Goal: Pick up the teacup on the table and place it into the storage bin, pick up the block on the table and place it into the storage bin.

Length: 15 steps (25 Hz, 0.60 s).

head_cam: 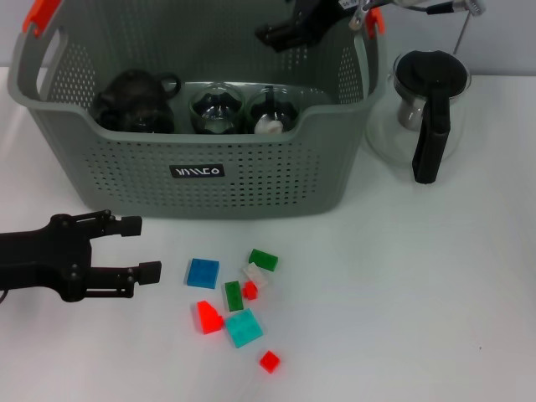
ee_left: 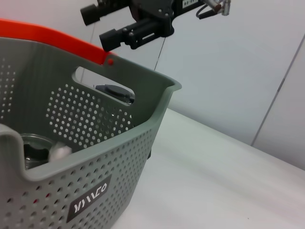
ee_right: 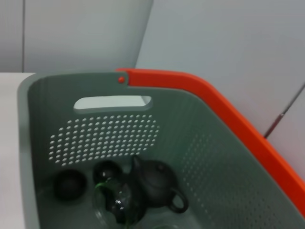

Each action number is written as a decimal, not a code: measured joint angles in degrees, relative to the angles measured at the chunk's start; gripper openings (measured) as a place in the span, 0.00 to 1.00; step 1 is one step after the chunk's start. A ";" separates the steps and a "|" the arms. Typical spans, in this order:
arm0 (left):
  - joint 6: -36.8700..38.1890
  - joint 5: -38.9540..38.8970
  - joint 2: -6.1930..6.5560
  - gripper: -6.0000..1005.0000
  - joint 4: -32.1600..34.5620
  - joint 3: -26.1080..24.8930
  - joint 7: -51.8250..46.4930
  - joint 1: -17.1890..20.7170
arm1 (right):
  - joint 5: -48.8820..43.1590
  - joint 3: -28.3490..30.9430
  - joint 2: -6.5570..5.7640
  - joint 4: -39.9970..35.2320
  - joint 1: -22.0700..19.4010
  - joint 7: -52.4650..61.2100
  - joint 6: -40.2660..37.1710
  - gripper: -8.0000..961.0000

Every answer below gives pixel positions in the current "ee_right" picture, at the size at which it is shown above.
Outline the grey perforated storage bin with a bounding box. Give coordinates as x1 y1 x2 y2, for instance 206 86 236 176
18 71 305 229

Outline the small black clay cup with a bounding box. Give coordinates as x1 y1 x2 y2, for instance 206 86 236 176
92 160 123 184
52 169 87 201

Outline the glass teacup black sleeve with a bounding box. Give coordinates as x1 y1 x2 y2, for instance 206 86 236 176
92 180 146 226

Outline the orange bin carry handle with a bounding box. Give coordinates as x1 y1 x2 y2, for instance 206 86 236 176
116 68 305 191

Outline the black clay teapot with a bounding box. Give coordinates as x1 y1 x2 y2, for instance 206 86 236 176
130 155 189 213

